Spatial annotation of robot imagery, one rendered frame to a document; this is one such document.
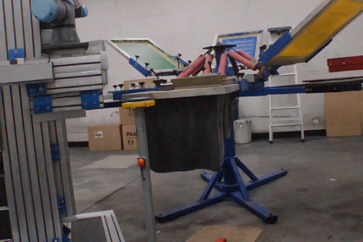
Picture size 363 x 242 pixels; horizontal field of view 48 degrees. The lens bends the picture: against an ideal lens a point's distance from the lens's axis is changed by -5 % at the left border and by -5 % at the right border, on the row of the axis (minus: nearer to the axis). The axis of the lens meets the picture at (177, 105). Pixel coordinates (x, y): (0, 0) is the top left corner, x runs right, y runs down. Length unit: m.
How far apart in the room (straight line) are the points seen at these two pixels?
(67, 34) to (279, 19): 5.23
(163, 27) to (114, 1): 1.04
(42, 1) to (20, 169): 0.88
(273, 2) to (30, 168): 5.43
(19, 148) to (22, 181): 0.17
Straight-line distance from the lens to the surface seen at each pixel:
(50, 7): 1.95
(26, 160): 2.29
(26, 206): 2.33
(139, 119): 2.15
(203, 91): 2.23
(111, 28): 7.71
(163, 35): 7.32
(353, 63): 2.79
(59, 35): 2.07
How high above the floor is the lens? 1.03
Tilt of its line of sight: 3 degrees down
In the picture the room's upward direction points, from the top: 5 degrees counter-clockwise
